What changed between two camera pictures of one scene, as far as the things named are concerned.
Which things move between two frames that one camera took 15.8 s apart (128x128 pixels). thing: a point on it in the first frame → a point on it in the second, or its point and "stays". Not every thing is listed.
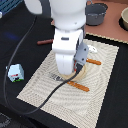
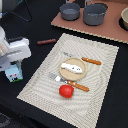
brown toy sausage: (42, 42) stays
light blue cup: (15, 72) stays
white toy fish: (92, 48) → (71, 68)
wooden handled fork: (57, 77) stays
